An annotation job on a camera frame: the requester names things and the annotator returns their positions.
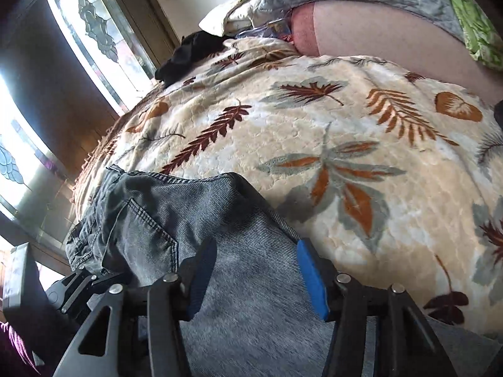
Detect grey denim pants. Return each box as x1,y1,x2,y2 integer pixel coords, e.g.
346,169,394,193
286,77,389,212
64,164,503,377

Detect wooden stained glass door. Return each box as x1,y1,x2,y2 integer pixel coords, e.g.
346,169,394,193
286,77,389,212
1,0,158,273

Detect black garment on sofa right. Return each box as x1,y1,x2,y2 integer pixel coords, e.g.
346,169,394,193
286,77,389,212
494,101,503,128

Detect leaf pattern blanket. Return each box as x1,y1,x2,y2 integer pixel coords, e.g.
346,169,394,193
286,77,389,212
73,37,502,335

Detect black garment on sofa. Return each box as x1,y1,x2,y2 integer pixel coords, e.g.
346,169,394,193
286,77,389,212
154,31,230,87
494,101,503,128

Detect black garment on sofa left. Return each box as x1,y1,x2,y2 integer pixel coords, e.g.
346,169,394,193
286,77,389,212
154,31,230,87

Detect person left hand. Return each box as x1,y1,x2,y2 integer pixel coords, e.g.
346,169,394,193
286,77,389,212
0,314,43,377

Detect white cream pillow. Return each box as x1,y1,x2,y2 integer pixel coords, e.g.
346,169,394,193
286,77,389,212
199,0,261,37

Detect green patterned folded blanket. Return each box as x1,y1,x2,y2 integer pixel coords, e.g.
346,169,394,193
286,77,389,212
450,0,502,72

